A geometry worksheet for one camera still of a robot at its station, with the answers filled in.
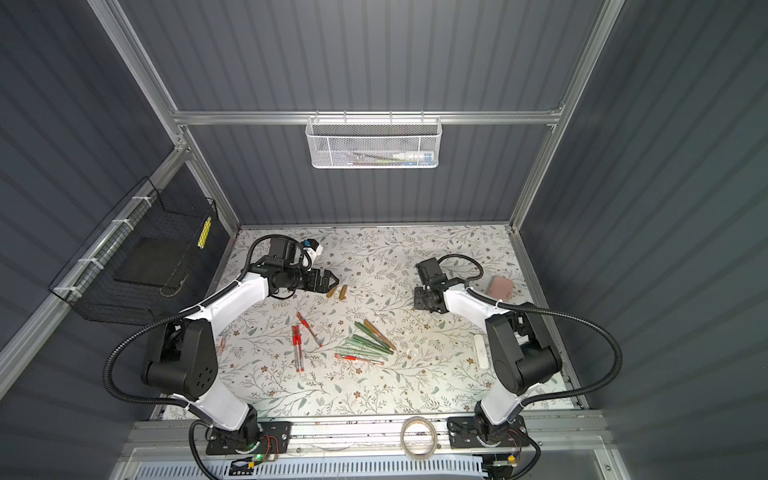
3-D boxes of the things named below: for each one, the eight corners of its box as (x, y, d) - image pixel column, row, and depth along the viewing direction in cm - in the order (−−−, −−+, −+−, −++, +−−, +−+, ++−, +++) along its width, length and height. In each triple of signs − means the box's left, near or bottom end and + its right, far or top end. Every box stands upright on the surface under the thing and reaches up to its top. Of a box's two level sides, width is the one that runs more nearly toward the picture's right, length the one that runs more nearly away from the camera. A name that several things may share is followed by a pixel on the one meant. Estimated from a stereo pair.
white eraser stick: (478, 370, 85) (481, 366, 83) (472, 339, 91) (475, 334, 89) (486, 370, 85) (489, 366, 83) (480, 339, 91) (483, 334, 89)
